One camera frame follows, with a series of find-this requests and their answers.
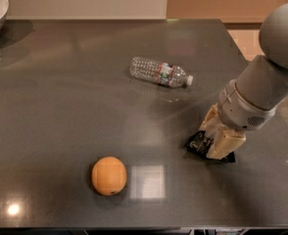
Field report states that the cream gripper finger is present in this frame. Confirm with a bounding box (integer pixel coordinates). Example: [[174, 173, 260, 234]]
[[200, 104, 223, 138], [206, 127, 246, 160]]

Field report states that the black rxbar chocolate wrapper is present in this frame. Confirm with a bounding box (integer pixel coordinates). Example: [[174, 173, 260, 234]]
[[184, 130, 235, 164]]

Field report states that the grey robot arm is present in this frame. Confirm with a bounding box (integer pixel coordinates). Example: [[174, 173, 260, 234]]
[[197, 3, 288, 160]]

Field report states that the clear plastic water bottle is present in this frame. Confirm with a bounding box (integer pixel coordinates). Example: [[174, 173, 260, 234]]
[[129, 57, 193, 88]]

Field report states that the orange fruit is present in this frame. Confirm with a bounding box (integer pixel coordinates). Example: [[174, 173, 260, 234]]
[[91, 157, 127, 196]]

